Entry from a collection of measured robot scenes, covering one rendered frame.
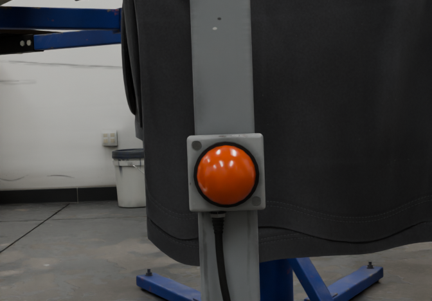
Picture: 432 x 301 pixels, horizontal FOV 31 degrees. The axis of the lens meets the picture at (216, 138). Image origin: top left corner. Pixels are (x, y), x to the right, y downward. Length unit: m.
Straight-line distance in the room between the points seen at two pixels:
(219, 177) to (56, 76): 5.09
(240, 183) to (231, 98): 0.07
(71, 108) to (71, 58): 0.35
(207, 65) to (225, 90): 0.02
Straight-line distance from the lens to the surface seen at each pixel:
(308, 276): 2.05
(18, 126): 5.62
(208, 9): 0.52
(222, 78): 0.52
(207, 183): 0.48
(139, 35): 0.81
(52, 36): 2.57
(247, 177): 0.48
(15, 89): 5.62
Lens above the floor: 0.70
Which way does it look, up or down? 3 degrees down
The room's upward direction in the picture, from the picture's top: 2 degrees counter-clockwise
